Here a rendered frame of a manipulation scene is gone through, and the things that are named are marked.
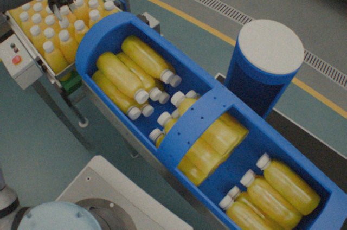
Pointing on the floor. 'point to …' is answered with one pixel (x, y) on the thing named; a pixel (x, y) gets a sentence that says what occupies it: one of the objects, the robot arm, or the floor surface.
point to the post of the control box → (59, 113)
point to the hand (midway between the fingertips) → (65, 13)
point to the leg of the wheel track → (130, 148)
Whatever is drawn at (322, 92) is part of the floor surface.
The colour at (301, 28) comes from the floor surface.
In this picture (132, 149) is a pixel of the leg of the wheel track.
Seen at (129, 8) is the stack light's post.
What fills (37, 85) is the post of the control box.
